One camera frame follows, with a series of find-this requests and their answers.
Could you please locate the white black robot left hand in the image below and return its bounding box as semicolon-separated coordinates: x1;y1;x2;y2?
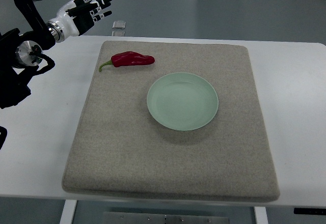
47;0;112;43

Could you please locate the red pepper with green stem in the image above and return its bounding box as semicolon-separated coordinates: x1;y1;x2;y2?
99;51;155;72

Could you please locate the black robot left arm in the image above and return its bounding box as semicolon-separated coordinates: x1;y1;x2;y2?
1;0;56;109

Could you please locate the clear floor marker plate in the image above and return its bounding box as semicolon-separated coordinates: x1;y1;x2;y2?
112;20;126;30

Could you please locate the light green round plate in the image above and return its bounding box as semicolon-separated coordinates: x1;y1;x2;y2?
147;72;219;131

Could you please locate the black robot part lower left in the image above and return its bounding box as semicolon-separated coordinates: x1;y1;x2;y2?
0;126;8;149

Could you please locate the beige felt mat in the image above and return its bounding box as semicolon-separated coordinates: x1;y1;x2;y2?
62;41;280;202

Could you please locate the white table leg left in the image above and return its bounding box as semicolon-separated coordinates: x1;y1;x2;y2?
59;200;77;224

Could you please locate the white table leg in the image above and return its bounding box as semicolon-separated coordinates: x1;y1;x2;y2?
59;200;77;224
254;207;268;224

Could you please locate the white table leg right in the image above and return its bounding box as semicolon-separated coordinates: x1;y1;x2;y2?
254;207;268;224

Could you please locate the black table control panel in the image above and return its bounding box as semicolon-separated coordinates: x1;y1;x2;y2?
293;208;326;215

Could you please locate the grey metal base plate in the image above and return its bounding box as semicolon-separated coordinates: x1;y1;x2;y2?
102;212;230;224

